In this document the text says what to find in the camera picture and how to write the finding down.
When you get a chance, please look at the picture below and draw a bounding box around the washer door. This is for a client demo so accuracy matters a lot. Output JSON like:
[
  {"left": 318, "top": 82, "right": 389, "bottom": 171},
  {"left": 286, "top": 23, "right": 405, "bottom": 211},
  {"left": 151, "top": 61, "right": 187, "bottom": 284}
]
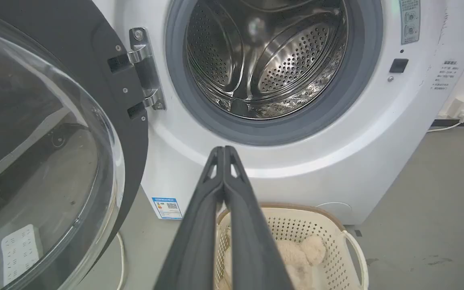
[{"left": 0, "top": 0, "right": 149, "bottom": 290}]

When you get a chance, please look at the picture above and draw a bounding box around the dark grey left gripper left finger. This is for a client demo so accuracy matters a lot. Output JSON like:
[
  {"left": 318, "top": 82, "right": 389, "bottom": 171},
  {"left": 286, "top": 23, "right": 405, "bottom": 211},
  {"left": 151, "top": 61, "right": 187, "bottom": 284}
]
[{"left": 153, "top": 146, "right": 225, "bottom": 290}]

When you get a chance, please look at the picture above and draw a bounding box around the white front-load washing machine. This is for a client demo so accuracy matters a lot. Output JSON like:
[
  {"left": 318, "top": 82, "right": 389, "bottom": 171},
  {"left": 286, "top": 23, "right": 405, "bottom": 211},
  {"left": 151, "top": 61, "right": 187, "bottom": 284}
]
[{"left": 92, "top": 0, "right": 464, "bottom": 225}]

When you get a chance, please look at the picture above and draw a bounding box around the blue energy label sticker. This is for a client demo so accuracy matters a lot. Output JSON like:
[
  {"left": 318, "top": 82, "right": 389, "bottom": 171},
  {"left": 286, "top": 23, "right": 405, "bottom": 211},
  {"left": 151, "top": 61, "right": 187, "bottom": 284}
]
[{"left": 152, "top": 197, "right": 183, "bottom": 220}]

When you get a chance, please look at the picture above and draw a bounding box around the beige plush teddy toy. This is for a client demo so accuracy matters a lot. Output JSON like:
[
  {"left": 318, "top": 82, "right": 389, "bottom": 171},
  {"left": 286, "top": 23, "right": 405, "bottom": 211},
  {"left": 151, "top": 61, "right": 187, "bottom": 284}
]
[{"left": 219, "top": 235, "right": 327, "bottom": 290}]

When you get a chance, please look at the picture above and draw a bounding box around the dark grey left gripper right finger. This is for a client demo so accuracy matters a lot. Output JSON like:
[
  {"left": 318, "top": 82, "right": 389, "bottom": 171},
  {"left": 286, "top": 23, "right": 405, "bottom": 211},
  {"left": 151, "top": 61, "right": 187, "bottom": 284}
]
[{"left": 224, "top": 146, "right": 295, "bottom": 290}]

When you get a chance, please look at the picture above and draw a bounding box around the white perforated laundry basket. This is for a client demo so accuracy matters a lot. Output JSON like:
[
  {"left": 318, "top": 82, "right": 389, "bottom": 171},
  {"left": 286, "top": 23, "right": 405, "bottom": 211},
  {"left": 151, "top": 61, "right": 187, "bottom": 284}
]
[{"left": 215, "top": 203, "right": 369, "bottom": 290}]

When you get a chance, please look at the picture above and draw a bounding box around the white wall plug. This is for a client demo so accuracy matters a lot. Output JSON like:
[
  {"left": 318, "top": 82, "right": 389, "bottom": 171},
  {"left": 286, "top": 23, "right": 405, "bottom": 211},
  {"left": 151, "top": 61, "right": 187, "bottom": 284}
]
[{"left": 446, "top": 96, "right": 464, "bottom": 120}]

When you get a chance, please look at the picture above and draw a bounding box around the chrome door hinge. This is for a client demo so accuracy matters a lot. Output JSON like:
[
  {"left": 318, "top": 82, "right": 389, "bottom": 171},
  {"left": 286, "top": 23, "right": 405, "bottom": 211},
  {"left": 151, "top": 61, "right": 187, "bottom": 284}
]
[{"left": 128, "top": 27, "right": 167, "bottom": 111}]

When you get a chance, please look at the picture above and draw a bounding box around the white power cable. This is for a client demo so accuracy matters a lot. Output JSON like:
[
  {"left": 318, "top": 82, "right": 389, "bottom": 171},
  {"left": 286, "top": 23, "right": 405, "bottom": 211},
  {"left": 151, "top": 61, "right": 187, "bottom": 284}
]
[{"left": 426, "top": 117, "right": 464, "bottom": 133}]

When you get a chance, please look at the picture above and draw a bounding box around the white power strip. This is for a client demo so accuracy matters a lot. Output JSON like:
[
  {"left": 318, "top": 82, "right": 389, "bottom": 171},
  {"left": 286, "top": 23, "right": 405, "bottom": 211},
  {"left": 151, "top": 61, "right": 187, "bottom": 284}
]
[{"left": 1, "top": 224, "right": 44, "bottom": 286}]

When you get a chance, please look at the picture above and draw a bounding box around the white cable on floor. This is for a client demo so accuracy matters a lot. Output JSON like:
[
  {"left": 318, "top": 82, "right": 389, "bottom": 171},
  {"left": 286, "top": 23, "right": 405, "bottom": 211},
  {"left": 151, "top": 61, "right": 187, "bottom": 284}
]
[{"left": 115, "top": 232, "right": 126, "bottom": 290}]

